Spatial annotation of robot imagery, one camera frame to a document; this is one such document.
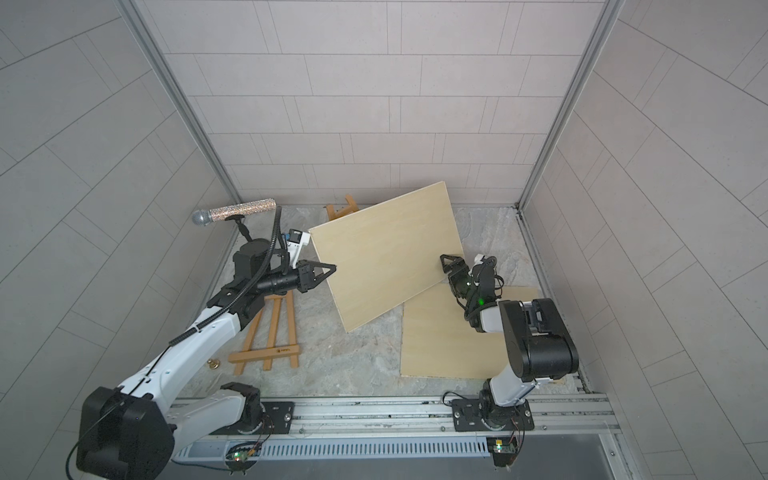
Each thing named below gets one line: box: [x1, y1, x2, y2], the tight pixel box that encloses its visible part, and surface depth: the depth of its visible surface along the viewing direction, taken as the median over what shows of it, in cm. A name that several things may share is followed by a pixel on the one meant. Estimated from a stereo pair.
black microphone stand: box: [224, 214, 253, 242], surface depth 95 cm
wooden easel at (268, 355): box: [228, 290, 300, 376], surface depth 81 cm
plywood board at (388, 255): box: [309, 181, 464, 333], surface depth 82 cm
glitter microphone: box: [192, 198, 277, 226], surface depth 87 cm
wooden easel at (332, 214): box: [326, 194, 359, 221], surface depth 91 cm
